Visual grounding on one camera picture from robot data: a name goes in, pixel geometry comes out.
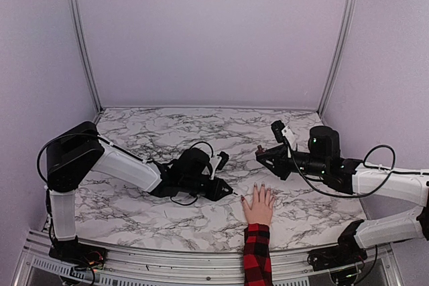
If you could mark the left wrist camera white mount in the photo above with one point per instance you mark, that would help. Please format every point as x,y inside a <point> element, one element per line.
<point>217,162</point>

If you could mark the red nail polish bottle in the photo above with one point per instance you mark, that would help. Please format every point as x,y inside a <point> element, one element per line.
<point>260,150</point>

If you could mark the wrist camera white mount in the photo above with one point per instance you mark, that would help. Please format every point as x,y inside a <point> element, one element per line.
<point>283,133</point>
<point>217,162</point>

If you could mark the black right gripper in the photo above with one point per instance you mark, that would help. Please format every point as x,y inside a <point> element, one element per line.
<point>281,168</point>

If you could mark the left aluminium corner post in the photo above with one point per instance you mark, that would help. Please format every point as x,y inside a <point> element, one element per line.
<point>84,56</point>

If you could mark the curved aluminium front rail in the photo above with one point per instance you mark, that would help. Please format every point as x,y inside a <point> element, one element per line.
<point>138,266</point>

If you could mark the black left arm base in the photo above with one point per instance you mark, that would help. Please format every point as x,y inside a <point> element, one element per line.
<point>82,256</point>

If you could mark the red black plaid sleeve forearm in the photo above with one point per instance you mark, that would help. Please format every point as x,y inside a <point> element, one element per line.
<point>256,256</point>

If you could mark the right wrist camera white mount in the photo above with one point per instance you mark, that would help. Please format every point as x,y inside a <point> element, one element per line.
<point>283,133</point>

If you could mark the aluminium corner post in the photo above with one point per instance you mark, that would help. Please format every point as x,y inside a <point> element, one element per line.
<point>84,56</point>
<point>345,27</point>

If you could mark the bare human hand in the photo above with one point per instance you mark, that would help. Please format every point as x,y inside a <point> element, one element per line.
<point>260,211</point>

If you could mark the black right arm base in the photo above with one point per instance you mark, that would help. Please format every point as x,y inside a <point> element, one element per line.
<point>346,252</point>

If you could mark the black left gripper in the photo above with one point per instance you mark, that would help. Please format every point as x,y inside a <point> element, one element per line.
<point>216,193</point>

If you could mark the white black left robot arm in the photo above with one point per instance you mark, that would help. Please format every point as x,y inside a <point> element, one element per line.
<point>75,153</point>

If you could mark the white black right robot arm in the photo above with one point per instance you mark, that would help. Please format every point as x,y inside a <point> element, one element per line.
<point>352,179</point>

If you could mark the right aluminium corner post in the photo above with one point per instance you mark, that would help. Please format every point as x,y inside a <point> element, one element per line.
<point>345,27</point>

